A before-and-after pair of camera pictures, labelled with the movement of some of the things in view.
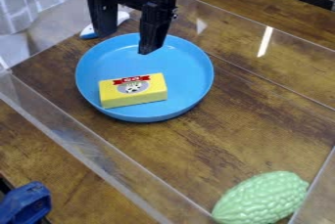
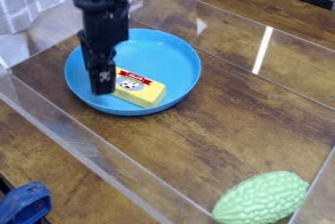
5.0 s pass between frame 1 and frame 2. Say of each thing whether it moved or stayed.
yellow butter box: moved
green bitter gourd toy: stayed
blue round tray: moved
